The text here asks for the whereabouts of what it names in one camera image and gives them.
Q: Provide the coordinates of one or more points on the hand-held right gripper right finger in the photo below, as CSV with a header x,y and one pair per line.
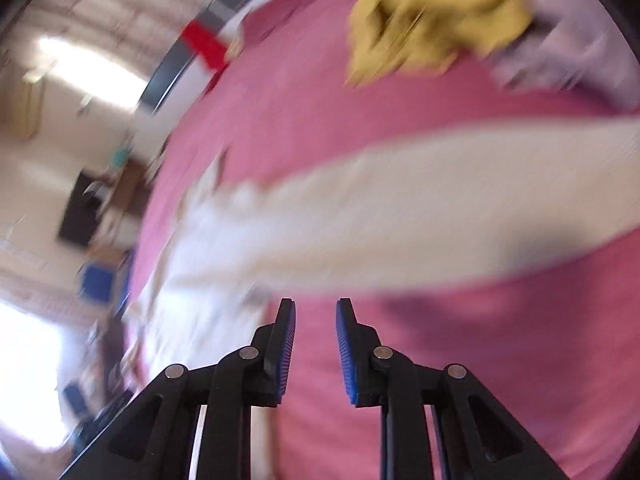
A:
x,y
345,355

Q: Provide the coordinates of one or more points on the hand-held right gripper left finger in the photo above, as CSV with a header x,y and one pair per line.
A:
x,y
287,355

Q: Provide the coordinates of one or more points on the cream knit sweater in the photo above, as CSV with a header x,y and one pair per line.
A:
x,y
400,210

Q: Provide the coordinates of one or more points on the pink bed blanket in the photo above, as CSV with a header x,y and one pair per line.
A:
x,y
450,385

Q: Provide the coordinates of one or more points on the blue chair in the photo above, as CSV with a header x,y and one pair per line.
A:
x,y
100,282

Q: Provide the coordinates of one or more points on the wooden cabinet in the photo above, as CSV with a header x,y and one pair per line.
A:
x,y
130,185

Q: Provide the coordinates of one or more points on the black television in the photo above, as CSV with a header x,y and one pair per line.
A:
x,y
80,210

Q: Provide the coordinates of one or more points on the grey headboard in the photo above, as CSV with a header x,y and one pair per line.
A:
x,y
165,75

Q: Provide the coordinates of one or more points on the cream fabric scrunchie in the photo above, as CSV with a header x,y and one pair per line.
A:
x,y
234,50

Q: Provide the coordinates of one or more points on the red garment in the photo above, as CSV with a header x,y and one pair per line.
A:
x,y
205,42

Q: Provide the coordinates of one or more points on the yellow garment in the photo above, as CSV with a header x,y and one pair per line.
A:
x,y
430,15

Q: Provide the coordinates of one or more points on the beige air conditioner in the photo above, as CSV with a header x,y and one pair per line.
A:
x,y
29,105

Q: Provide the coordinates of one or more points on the light pink garment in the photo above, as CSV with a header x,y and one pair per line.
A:
x,y
565,55

